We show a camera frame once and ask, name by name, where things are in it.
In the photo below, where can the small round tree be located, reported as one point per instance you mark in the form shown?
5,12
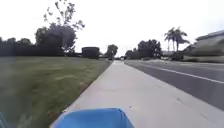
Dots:
111,50

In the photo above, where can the trimmed block hedge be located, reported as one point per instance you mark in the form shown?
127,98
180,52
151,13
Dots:
90,52

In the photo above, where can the pale concrete pavement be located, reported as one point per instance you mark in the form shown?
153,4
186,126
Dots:
126,87

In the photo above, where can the cluster of dark trees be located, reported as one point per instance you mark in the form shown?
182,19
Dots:
148,48

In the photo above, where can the robot's own part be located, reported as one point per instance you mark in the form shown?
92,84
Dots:
95,120

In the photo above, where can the tall thin-topped tree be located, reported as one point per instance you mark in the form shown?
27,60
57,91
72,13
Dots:
58,38

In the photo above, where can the pair of palm trees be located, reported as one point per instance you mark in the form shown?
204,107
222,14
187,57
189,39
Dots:
176,35

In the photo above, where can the grass verge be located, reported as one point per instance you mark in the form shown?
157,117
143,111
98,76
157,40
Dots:
43,86

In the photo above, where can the white painted road line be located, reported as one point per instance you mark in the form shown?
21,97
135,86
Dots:
186,74

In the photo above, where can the grey asphalt road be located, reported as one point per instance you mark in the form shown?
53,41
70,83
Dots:
195,86

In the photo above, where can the long dark hedge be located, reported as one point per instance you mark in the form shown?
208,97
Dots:
20,49

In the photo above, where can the grey concrete kerb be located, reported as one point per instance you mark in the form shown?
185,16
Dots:
200,103

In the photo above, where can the building with flat roof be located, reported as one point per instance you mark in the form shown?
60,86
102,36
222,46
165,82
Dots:
210,37

